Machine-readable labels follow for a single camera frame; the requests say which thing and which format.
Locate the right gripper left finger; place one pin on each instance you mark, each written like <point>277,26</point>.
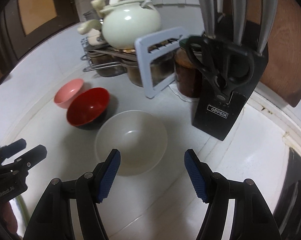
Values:
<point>52,219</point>

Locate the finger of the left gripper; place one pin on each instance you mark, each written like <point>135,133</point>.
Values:
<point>25,162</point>
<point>11,149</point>

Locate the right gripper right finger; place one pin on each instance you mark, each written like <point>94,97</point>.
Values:
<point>252,217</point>

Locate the white bowl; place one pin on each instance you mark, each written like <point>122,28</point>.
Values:
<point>140,137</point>

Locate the left hand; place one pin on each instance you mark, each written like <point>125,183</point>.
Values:
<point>9,218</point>

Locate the red and black bowl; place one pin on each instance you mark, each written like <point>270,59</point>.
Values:
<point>88,110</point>

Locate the pink bowl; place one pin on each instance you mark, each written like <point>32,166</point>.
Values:
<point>66,94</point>

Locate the black knife block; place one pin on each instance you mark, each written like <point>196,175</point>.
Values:
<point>212,116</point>

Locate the black scissors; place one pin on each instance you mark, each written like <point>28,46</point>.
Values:
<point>225,65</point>

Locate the cream casserole pot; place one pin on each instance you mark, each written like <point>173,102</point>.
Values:
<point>92,26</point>

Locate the glass chili sauce jar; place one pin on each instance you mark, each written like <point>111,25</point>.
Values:
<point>189,79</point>

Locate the white ceramic pot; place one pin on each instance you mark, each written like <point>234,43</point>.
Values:
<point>128,20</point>

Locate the white dish rack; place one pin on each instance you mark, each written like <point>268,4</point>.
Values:
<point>156,49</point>

